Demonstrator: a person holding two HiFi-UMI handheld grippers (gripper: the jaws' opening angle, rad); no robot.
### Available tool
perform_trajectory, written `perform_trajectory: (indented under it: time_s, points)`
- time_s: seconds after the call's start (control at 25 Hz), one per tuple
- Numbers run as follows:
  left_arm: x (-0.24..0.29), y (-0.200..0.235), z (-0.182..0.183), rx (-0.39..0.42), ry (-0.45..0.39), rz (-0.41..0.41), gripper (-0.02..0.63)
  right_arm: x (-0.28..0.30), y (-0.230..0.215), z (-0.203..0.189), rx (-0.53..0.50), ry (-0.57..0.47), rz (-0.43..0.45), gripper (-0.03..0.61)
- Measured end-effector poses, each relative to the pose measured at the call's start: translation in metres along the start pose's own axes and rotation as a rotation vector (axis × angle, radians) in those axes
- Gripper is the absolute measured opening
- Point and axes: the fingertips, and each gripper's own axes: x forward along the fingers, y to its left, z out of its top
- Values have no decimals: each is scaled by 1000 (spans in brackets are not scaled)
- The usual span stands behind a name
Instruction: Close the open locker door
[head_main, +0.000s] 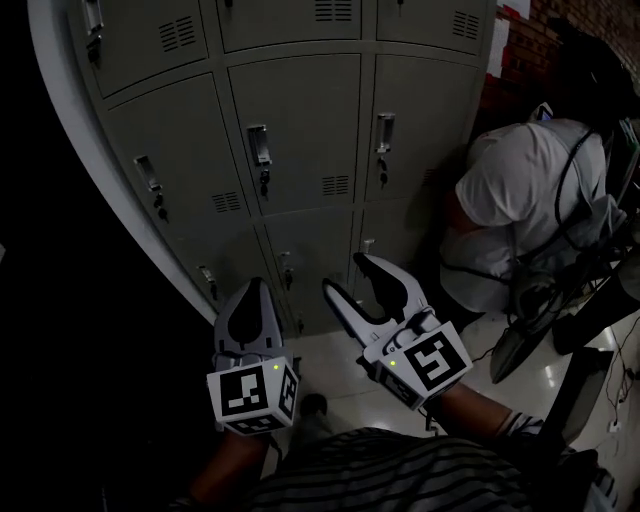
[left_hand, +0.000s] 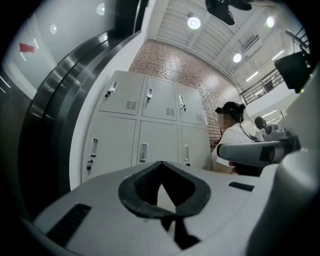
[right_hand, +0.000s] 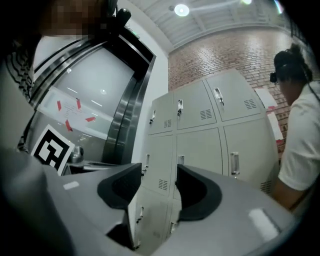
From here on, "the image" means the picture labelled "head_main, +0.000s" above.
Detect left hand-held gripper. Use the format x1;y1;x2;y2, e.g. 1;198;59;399
206;277;302;437

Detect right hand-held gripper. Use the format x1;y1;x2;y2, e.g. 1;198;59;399
321;251;474;412

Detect grey locker door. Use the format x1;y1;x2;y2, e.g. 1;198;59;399
227;53;363;218

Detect grey metal locker cabinet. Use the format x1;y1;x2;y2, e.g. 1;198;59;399
27;0;500;340

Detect person's right forearm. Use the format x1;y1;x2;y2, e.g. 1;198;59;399
428;383;516;442

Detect person's left forearm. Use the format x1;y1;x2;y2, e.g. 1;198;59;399
188;429;272;505

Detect person's black shoe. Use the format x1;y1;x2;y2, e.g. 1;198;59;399
298;393;329;417

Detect person's striped shirt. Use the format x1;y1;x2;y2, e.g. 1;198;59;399
239;425;566;512

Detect rack with hanging items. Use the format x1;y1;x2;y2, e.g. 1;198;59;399
617;117;640;201

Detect black floor cable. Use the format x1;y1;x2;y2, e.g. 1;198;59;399
603;324;639;426

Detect white papers on brick wall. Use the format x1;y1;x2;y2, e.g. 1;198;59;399
492;0;534;77

